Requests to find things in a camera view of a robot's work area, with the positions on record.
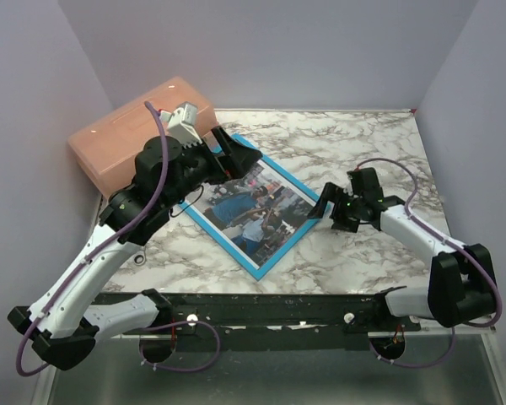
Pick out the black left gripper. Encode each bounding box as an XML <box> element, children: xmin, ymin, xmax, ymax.
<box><xmin>164</xmin><ymin>127</ymin><xmax>264</xmax><ymax>209</ymax></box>

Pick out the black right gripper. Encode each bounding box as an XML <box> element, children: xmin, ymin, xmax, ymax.
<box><xmin>308</xmin><ymin>181</ymin><xmax>363</xmax><ymax>234</ymax></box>

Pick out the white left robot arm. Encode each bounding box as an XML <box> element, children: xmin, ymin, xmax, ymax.
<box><xmin>8</xmin><ymin>127</ymin><xmax>262</xmax><ymax>370</ymax></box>

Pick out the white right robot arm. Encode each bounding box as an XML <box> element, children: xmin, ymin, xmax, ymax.
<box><xmin>308</xmin><ymin>168</ymin><xmax>498</xmax><ymax>331</ymax></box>

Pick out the translucent orange plastic box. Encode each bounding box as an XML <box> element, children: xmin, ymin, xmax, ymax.
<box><xmin>68</xmin><ymin>77</ymin><xmax>219</xmax><ymax>198</ymax></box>

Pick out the silver ratchet wrench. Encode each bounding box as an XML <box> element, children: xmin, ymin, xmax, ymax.
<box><xmin>133</xmin><ymin>253</ymin><xmax>146</xmax><ymax>266</ymax></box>

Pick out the aluminium mounting rail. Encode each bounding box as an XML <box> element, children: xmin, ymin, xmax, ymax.
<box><xmin>33</xmin><ymin>294</ymin><xmax>497</xmax><ymax>338</ymax></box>

